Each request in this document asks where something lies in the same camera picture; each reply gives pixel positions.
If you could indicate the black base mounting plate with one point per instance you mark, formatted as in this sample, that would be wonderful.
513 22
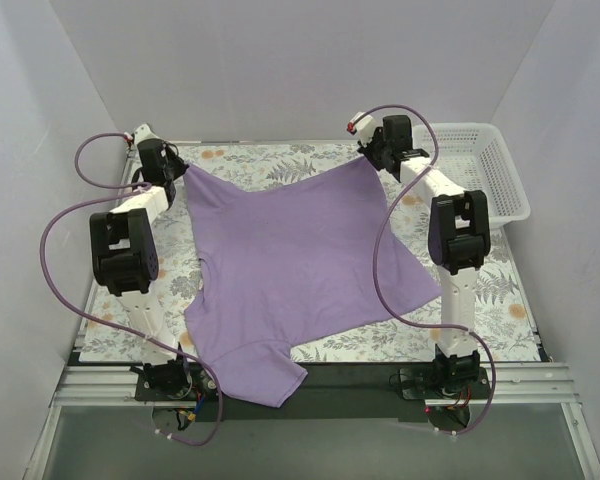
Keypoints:
350 390

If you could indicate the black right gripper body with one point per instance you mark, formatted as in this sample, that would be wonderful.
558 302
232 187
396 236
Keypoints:
380 156

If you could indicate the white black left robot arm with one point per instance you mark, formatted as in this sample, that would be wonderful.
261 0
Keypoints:
125 261

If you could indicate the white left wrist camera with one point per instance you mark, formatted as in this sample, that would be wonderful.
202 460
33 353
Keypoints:
141 133

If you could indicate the aluminium frame rail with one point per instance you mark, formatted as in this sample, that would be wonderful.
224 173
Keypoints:
534 429

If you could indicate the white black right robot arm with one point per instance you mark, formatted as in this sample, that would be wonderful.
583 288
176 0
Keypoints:
458 243

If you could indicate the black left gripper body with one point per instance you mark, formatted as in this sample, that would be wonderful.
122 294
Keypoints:
169 166

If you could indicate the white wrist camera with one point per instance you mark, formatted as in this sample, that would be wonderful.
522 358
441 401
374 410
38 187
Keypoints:
362 127
141 133

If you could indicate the purple t shirt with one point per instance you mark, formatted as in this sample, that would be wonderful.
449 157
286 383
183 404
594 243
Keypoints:
291 265

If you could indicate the floral tablecloth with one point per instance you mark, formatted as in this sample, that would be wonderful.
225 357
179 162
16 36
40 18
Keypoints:
501 316

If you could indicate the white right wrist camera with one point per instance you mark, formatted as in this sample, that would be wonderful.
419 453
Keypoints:
362 127

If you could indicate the white plastic laundry basket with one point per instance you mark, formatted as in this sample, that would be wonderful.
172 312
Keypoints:
475 156

